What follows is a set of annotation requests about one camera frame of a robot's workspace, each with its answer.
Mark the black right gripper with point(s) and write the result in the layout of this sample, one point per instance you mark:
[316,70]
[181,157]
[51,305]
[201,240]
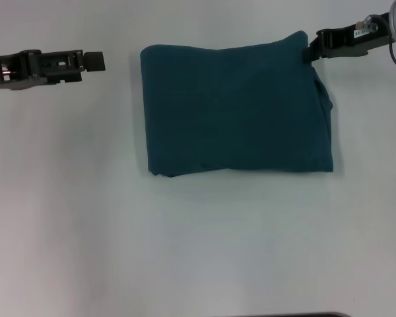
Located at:
[369,41]

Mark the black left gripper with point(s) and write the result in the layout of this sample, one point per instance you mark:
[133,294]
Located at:
[6,71]

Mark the teal FREE print t-shirt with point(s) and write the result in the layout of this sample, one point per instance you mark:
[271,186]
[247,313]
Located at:
[234,109]

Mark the black flat panel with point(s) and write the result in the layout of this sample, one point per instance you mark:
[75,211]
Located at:
[310,315]

